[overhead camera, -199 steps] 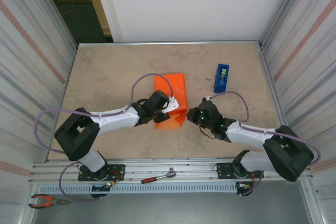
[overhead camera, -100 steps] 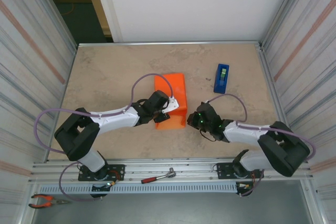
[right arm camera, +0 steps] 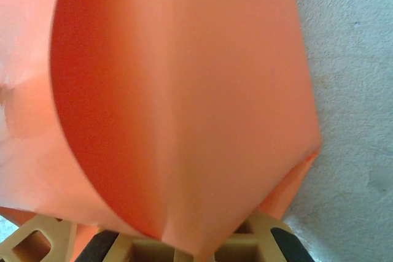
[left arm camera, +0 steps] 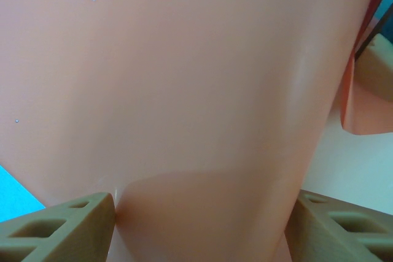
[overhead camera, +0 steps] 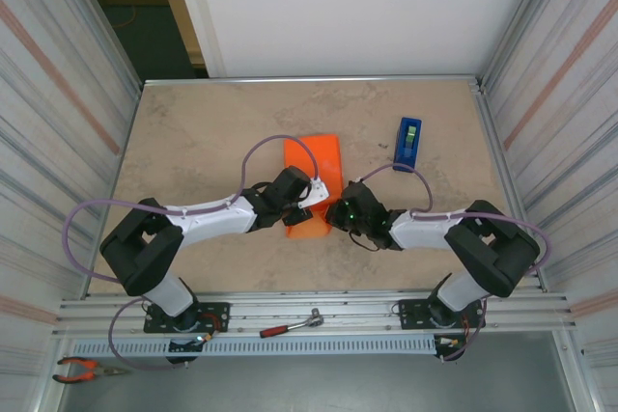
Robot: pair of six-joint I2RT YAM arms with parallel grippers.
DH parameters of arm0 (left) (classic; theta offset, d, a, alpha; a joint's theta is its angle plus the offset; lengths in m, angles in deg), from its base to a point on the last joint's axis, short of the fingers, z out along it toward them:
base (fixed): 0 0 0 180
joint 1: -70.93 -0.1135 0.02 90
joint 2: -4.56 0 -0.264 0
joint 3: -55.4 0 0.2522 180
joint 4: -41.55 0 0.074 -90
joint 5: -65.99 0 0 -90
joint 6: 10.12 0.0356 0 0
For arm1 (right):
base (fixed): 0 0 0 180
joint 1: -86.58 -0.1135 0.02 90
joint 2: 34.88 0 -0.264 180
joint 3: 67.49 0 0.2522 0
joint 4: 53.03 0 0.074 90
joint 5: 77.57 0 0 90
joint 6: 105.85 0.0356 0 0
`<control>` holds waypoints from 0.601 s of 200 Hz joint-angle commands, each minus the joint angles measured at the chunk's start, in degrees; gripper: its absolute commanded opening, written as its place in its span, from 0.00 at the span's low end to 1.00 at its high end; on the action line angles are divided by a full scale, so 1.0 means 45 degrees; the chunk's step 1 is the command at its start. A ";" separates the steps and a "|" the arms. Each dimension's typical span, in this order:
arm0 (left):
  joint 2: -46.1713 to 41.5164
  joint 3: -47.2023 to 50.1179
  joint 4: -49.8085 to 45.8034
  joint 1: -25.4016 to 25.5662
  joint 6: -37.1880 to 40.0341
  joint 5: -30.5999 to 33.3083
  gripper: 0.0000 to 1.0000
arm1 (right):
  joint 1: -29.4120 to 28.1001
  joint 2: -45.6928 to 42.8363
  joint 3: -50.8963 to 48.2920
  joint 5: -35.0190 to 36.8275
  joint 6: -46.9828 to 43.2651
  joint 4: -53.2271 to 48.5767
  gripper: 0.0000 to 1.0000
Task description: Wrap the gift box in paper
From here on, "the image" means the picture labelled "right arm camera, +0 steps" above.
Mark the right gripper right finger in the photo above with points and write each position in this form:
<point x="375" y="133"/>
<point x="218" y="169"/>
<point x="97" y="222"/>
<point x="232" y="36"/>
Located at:
<point x="264" y="243"/>

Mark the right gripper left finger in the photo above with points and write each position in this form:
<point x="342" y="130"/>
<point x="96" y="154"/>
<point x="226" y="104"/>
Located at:
<point x="138" y="251"/>

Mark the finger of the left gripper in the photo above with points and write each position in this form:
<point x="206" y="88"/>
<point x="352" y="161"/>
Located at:
<point x="58" y="237"/>

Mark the orange wrapping paper sheet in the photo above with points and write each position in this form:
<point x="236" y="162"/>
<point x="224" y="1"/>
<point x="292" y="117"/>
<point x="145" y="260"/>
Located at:
<point x="184" y="90"/>

